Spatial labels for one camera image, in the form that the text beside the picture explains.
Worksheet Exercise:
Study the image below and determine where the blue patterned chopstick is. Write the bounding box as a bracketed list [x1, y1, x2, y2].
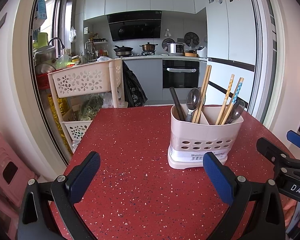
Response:
[221, 77, 244, 125]

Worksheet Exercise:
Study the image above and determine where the white utensil holder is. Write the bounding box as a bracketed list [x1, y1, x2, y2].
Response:
[167, 106, 244, 170]

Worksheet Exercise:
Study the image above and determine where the beige plastic storage cart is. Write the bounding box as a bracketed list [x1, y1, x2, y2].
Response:
[47, 59, 128, 152]

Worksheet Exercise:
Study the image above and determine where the pink plastic stool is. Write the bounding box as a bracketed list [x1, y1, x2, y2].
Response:
[0, 133, 37, 207]

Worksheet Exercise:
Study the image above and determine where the silver rice cooker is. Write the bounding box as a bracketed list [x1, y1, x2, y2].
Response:
[167, 43, 184, 56]

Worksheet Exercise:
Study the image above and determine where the dark brown spoon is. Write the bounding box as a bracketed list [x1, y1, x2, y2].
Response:
[169, 87, 185, 121]

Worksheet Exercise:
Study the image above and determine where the black range hood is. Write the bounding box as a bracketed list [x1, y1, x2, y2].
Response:
[107, 10, 162, 41]

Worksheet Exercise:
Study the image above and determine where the person's right hand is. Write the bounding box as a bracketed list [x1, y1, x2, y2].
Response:
[283, 198, 300, 229]

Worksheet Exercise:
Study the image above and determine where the brown cooking pot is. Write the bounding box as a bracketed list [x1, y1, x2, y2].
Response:
[140, 42, 158, 53]

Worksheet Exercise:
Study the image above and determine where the black hanging bag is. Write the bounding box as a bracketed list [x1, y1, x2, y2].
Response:
[122, 61, 148, 108]

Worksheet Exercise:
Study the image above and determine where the black built-in oven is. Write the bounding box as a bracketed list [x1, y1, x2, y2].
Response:
[162, 60, 199, 89]

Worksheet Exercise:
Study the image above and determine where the black wok pan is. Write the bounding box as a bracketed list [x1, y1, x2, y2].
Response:
[114, 45, 133, 57]

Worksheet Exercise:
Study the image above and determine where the white refrigerator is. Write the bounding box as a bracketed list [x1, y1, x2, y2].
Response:
[205, 0, 256, 103]

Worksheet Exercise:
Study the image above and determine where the plain bamboo chopstick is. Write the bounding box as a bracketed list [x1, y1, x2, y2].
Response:
[194, 65, 212, 124]

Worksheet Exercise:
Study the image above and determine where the orange patterned chopstick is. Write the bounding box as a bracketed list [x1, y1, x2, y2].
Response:
[215, 74, 235, 125]

